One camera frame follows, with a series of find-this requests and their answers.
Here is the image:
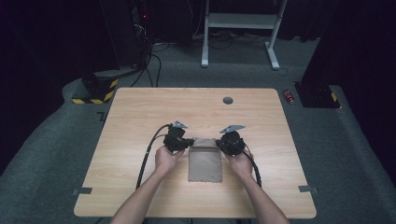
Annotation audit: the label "red can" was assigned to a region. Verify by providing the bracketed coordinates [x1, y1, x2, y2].
[282, 89, 296, 106]

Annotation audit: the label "black yellow striped stand base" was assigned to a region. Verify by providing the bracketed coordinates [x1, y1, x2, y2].
[71, 70, 120, 105]

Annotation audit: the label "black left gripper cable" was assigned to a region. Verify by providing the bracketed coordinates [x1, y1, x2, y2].
[135, 123, 173, 190]

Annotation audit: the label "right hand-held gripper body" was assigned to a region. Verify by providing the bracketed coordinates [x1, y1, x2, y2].
[219, 124, 247, 157]

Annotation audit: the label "grey tape piece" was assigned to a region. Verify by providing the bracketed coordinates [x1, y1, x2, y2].
[297, 185, 319, 194]
[72, 187, 93, 196]

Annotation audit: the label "black floor cables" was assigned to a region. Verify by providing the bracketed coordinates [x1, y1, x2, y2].
[130, 41, 171, 89]

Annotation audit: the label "person's left hand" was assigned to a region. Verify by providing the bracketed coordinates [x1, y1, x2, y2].
[154, 145, 185, 175]

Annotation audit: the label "grey-beige cloth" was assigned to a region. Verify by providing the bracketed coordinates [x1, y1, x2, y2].
[187, 137, 224, 184]

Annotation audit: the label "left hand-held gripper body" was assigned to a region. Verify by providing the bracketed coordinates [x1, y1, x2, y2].
[163, 120, 189, 154]

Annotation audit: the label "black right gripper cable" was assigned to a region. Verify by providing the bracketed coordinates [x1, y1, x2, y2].
[242, 143, 262, 189]

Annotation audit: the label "white metal desk frame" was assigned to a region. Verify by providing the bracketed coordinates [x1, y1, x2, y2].
[200, 0, 290, 71]

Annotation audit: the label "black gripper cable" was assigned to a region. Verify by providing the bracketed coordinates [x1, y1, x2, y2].
[135, 123, 173, 190]
[242, 143, 262, 189]

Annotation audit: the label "black equipment rack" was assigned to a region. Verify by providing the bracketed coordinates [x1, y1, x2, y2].
[98, 0, 153, 71]

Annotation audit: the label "person's right hand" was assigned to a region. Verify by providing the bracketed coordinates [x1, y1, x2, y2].
[223, 148, 254, 181]

